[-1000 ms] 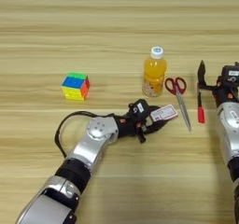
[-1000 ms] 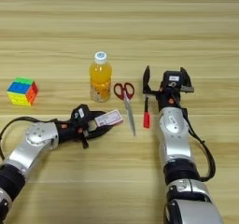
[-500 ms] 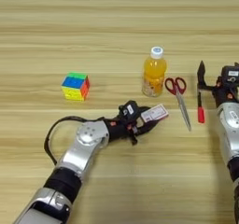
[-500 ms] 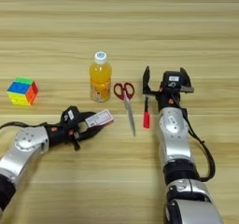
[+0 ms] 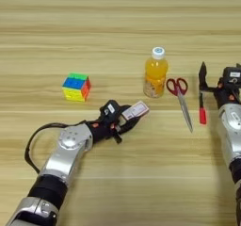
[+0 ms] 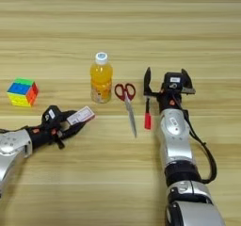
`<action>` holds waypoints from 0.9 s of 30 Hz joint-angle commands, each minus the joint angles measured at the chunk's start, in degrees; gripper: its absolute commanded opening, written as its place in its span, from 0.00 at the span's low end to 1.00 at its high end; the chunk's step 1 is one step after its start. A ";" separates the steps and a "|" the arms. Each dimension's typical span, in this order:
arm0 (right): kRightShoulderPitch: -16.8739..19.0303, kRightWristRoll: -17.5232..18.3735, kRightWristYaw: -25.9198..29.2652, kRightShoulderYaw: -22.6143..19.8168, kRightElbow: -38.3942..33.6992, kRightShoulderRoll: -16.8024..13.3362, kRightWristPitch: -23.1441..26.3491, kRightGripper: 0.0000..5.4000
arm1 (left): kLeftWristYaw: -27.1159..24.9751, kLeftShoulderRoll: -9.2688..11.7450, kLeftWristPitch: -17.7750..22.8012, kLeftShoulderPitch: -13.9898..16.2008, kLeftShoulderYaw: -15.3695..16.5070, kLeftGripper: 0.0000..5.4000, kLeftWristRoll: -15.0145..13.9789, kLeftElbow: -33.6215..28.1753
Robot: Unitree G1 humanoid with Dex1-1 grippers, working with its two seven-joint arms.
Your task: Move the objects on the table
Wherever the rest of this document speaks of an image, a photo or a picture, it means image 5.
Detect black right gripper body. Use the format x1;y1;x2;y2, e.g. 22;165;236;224
203;81;241;110

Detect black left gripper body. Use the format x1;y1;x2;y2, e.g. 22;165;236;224
85;111;133;145

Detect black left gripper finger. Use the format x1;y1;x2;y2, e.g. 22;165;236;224
119;104;134;113
119;114;143;136

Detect small red white card box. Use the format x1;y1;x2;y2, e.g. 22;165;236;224
121;100;151;121

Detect multicoloured puzzle cube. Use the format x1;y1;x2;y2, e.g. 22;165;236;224
61;73;92;103

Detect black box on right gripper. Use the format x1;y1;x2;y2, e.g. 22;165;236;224
222;66;241;87

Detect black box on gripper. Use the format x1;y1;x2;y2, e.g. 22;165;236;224
222;66;241;87
99;99;122;119

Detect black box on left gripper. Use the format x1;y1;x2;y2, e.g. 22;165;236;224
99;99;122;119

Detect red marker pen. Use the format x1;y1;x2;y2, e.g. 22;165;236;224
198;91;208;125

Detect orange juice bottle white cap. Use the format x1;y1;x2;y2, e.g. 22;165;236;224
143;46;169;99

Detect red handled scissors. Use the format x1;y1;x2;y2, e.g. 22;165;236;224
166;77;194;134

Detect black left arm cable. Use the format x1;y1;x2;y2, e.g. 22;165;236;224
24;120;89;175

